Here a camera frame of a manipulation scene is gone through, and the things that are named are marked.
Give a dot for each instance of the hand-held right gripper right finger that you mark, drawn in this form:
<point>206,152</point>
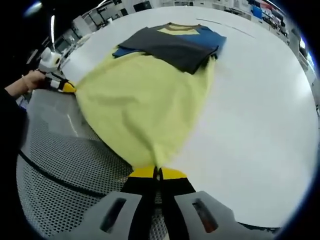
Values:
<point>207,215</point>

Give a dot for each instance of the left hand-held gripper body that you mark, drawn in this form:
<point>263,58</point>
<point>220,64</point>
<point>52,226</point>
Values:
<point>50,61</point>

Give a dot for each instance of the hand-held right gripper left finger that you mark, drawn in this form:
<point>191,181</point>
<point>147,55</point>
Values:
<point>125,215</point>

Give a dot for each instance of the yellow garment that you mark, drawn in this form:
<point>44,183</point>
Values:
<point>140,100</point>

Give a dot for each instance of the person's left hand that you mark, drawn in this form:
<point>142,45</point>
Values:
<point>35,80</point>

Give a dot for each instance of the small ceiling light strip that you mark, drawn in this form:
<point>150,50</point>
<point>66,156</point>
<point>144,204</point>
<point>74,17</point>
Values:
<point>53,28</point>

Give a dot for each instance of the person's black clothing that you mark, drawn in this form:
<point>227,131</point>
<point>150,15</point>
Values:
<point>12,120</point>

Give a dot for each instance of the blue box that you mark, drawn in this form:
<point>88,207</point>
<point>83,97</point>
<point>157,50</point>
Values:
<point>257,12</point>

